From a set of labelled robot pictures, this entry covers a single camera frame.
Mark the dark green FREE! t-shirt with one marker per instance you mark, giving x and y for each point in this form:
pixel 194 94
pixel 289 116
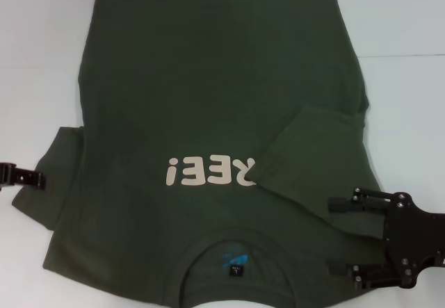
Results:
pixel 208 96

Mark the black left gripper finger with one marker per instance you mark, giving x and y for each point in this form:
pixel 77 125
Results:
pixel 31 179

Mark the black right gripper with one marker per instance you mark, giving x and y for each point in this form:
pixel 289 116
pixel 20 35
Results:
pixel 417 238

